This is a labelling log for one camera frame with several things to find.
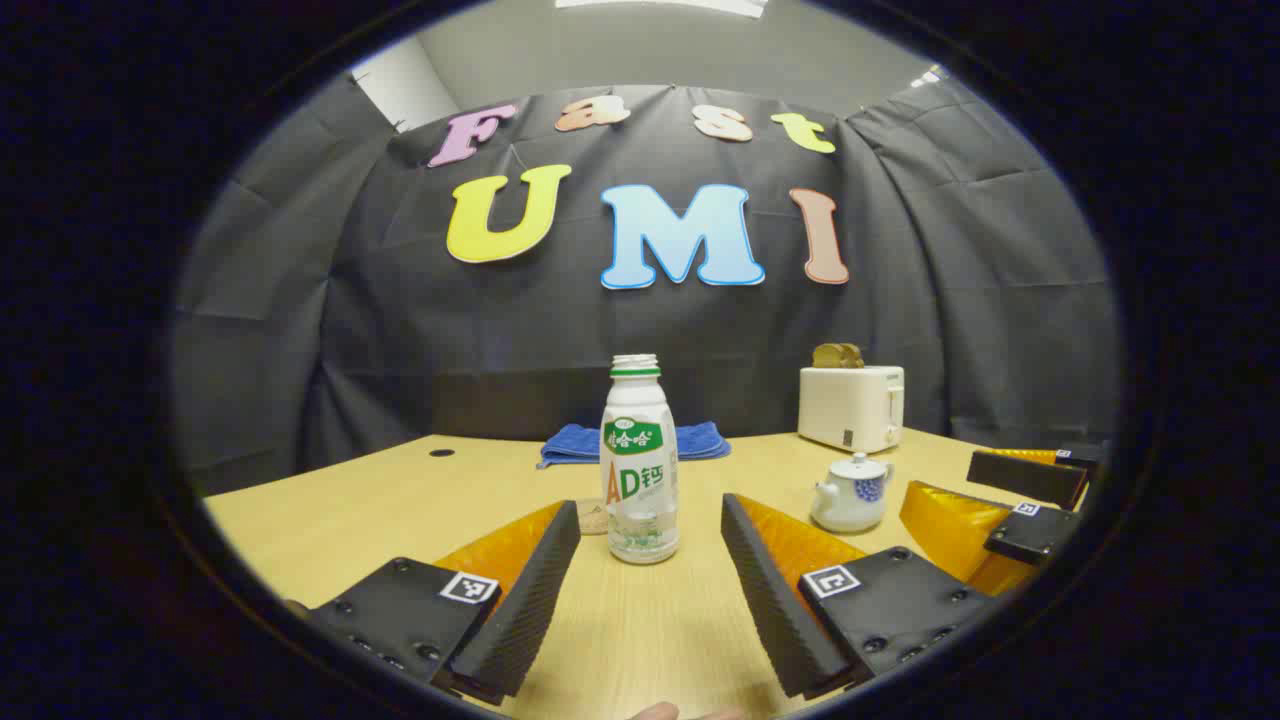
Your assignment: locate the white toaster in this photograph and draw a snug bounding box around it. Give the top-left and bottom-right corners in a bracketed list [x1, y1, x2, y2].
[798, 365, 906, 455]

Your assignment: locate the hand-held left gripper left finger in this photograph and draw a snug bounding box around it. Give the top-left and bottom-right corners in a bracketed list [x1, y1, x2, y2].
[300, 500, 583, 706]

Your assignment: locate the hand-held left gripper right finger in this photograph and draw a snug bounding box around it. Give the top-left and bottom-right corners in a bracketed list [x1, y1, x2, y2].
[721, 493, 1001, 700]

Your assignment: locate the ceiling light panel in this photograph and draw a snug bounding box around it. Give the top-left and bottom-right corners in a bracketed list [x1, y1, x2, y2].
[555, 0, 769, 19]

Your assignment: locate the white green-label water bottle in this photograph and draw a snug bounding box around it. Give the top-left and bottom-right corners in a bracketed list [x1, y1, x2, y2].
[601, 354, 681, 566]

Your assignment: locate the folded blue towel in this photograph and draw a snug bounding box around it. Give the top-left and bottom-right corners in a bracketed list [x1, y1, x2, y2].
[537, 421, 732, 469]

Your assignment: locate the white blue-flower teacup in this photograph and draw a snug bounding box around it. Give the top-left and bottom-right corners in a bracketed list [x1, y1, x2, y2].
[810, 470, 894, 534]

